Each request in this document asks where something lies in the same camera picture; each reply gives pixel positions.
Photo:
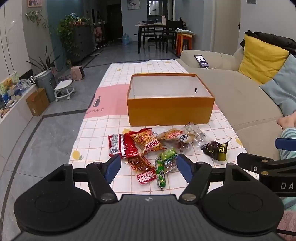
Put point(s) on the black garment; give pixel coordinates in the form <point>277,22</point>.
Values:
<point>272,40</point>

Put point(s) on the beige sofa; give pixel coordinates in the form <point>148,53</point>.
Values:
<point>240,97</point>

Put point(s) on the person's striped pant leg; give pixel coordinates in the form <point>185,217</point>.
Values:
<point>289,133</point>

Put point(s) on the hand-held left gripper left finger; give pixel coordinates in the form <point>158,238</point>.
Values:
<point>113,168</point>

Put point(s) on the dark dining chair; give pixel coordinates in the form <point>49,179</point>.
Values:
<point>151,36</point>
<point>174,30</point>

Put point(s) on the orange snack packet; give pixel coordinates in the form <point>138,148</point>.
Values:
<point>175,136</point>

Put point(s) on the trailing green plant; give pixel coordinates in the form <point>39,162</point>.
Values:
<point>67,34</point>

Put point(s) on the pink garment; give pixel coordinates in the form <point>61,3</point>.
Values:
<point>288,226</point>

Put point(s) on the yellow cushion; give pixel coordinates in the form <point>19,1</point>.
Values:
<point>261,59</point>

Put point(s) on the red stick snack packet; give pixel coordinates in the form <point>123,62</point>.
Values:
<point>145,140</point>

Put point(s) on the light blue cushion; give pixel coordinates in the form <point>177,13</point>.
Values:
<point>282,90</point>

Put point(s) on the cluster of small ornaments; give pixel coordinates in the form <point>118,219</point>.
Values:
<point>27,82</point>

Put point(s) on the dark snack packet yellow label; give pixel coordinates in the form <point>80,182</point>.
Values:
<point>212,148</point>

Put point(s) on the hanging vine plant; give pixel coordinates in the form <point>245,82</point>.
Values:
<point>34,17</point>

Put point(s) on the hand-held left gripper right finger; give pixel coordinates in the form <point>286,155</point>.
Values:
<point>185,168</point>

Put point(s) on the teddy bear photo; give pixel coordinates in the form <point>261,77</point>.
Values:
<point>9,87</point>

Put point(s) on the brown jerky packet red label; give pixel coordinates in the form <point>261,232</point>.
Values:
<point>141,165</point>

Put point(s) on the clear snack packet white label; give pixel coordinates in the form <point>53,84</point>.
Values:
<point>196,134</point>

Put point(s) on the orange cardboard box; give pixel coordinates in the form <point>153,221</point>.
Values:
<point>168,111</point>

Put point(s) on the smartphone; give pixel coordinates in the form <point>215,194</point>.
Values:
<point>201,60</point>

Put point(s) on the unframed wall picture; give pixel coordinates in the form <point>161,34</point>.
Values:
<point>133,4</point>

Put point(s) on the checked lemon print tablecloth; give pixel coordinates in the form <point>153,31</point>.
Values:
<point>101,129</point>

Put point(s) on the grey dresser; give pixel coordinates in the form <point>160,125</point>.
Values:
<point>84,42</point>

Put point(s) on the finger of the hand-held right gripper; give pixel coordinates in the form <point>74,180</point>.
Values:
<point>285,143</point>
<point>256,163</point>

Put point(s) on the white bottle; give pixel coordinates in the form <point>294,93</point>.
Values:
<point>163,20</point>

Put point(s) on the orange plastic stool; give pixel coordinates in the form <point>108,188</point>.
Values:
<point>183,42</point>

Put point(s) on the green sausage stick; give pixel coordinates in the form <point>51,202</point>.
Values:
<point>160,175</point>

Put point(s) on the green snack packet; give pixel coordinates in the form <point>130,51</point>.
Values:
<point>168,156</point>

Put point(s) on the dark wooden door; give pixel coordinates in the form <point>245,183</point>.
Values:
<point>115,20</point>

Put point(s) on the dark dining table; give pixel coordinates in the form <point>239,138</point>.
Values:
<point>152,26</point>

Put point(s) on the person's bare foot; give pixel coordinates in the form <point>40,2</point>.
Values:
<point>288,121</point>

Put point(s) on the grey plant pot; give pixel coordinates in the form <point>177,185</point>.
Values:
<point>45,84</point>

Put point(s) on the brown cardboard carton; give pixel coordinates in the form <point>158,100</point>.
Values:
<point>37,102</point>

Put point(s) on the red and silver snack packet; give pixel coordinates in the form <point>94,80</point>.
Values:
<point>120,144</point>

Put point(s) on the blue water jug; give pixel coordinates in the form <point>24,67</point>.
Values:
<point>125,39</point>

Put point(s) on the wooden framed picture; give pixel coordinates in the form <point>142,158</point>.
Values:
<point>34,2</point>

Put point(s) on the wall mirror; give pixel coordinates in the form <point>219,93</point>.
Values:
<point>156,8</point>

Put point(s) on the pink space heater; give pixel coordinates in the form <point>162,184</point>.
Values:
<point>77,73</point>

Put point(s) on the spiky potted plant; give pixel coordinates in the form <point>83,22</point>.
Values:
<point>44,61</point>

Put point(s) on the white rolling stool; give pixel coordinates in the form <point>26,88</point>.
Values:
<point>64,87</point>

